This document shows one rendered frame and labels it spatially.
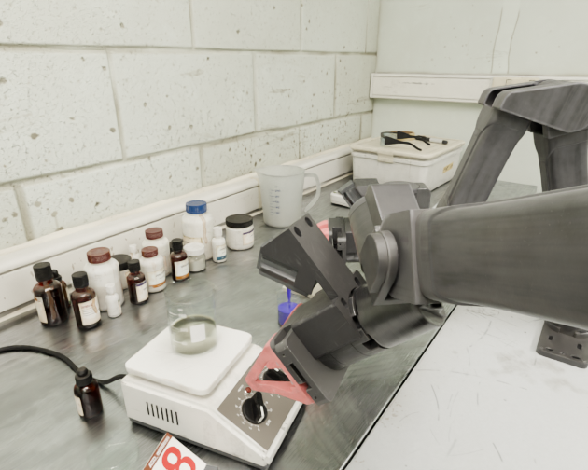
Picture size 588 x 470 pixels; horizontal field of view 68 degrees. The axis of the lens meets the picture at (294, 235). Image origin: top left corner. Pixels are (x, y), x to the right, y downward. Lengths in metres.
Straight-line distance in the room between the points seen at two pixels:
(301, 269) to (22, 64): 0.69
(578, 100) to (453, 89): 1.14
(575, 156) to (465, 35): 1.18
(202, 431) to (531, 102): 0.58
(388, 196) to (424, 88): 1.47
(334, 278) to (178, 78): 0.82
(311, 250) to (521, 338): 0.54
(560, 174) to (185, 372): 0.58
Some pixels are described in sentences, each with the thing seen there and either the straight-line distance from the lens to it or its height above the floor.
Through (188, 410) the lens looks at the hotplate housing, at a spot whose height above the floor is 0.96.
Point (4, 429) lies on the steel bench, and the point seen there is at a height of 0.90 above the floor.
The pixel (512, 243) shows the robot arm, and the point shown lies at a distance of 0.20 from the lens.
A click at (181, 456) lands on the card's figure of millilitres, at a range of 0.55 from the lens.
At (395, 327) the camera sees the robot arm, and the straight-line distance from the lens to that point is 0.35.
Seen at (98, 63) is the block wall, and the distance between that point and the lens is 0.99.
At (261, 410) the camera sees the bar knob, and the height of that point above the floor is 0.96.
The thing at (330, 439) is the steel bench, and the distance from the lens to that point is 0.59.
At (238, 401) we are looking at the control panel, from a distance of 0.55.
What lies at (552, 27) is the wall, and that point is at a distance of 1.79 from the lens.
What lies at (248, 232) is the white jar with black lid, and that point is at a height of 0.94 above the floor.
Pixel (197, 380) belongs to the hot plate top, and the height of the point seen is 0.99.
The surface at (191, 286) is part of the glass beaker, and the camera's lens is 0.58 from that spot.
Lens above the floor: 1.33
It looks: 22 degrees down
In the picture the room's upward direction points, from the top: straight up
